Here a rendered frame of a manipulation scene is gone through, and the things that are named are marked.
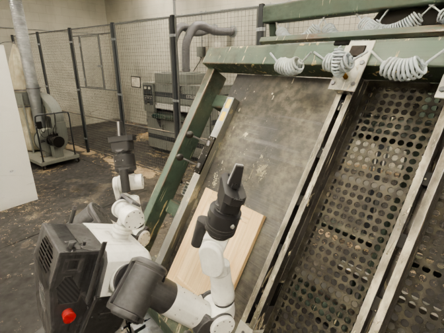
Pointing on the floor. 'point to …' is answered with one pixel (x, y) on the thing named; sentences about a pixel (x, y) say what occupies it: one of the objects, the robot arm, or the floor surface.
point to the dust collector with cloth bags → (39, 119)
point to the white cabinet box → (12, 147)
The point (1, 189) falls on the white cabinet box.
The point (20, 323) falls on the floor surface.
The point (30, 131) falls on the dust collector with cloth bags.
